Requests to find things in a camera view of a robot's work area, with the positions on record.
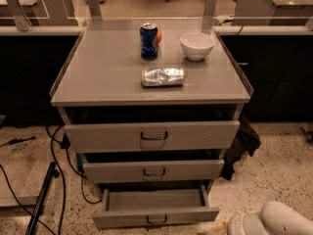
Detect grey middle drawer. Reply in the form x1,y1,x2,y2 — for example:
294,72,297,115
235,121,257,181
83,160,224,183

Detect blue soda can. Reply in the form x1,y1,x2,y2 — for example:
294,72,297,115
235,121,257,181
140,23,157,60

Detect grey drawer cabinet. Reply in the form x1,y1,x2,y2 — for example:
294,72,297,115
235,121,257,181
49,18,254,194

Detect black bar on floor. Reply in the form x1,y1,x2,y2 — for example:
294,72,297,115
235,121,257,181
25,162,56,235

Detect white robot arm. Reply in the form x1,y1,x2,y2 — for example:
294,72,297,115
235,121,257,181
227,201,313,235

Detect white bowl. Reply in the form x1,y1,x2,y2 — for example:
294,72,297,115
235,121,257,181
180,32,215,61

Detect grey table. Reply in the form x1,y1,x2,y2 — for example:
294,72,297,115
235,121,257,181
232,0,313,25
0,0,78,26

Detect grey far right table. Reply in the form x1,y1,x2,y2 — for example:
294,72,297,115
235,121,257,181
232,0,313,25

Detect grey bottom drawer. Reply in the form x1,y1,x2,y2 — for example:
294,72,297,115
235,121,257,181
92,185,219,229

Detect orange fruit behind can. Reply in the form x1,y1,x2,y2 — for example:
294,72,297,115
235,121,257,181
156,28,162,44

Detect silver crushed can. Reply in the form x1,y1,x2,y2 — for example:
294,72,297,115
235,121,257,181
141,68,185,87

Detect grey far left table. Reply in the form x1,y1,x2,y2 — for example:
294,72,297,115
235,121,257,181
0,0,78,26

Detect black floor cable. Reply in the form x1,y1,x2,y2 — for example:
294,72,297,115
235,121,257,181
0,124,102,235

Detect grey top drawer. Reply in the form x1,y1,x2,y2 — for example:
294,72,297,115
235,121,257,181
65,120,240,153

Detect grey drawer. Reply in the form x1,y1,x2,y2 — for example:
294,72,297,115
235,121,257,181
65,120,240,153
83,160,224,183
92,185,219,229

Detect black cloth on floor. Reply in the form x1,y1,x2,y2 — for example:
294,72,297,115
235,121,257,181
220,115,261,180

